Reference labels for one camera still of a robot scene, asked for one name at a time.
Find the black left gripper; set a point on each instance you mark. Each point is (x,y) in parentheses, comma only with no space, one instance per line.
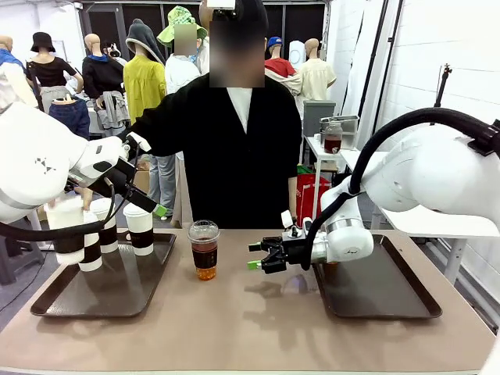
(121,177)

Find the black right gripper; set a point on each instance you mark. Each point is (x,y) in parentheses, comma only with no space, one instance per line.
(293,252)

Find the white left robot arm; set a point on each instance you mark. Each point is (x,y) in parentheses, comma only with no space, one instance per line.
(35,156)

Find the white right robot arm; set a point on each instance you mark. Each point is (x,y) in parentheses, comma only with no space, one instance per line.
(429,176)

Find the dark brown serving tray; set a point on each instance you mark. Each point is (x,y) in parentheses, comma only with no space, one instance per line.
(97,289)
(371,289)

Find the person's left hand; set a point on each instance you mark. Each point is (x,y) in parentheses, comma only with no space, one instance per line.
(293,205)

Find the person's right hand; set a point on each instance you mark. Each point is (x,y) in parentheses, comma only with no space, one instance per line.
(86,199)

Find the cardboard box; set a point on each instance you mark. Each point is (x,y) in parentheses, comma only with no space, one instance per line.
(142,177)

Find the clear iced tea cup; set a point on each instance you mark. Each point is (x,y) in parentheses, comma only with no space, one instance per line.
(204,254)

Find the red shopping bag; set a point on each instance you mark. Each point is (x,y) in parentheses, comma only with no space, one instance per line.
(310,195)

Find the person in black cardigan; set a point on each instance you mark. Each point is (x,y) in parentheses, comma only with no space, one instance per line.
(234,164)

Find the mannequin in yellow top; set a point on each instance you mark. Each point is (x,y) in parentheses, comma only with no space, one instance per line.
(145,93)

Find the small white side table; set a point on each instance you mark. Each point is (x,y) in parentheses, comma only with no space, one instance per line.
(316,150)

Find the jeans mannequin torso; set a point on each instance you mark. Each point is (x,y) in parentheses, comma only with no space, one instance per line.
(72,113)

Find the glass jar of tea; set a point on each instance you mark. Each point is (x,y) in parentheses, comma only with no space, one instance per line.
(333,140)

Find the person with green hat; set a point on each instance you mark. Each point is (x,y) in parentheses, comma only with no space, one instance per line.
(181,74)

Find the bald mannequin in black top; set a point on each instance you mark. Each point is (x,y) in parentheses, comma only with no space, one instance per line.
(102,76)

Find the grey stool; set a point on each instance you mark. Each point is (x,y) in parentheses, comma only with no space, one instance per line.
(17,258)

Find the grey box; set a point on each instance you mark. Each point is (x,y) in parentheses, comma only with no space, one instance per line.
(312,117)

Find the metal container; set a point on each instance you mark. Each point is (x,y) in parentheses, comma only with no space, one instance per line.
(347,129)

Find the mannequin with black hat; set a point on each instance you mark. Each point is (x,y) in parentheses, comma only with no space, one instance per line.
(48,70)

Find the small whiteboard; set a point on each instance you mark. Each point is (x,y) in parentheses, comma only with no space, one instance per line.
(60,48)

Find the mannequin in cream shirt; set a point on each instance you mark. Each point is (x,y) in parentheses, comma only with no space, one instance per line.
(315,78)

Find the large white table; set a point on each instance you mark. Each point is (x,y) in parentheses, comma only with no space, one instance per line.
(449,228)

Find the mannequin in blue vest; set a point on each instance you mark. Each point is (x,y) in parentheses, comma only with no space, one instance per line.
(11,74)

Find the mannequin in red shirt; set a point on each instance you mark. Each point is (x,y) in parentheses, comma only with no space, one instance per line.
(279,66)

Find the white oval mirror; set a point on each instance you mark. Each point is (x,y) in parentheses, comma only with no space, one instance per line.
(297,54)

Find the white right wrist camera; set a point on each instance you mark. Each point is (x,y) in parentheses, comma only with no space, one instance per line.
(291,226)

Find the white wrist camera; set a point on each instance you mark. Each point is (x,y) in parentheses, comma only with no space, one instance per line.
(140,141)
(291,226)

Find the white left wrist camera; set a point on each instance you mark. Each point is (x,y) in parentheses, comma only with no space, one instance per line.
(140,141)

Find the white head-mounted camera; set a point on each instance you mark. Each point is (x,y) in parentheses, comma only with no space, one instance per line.
(220,4)

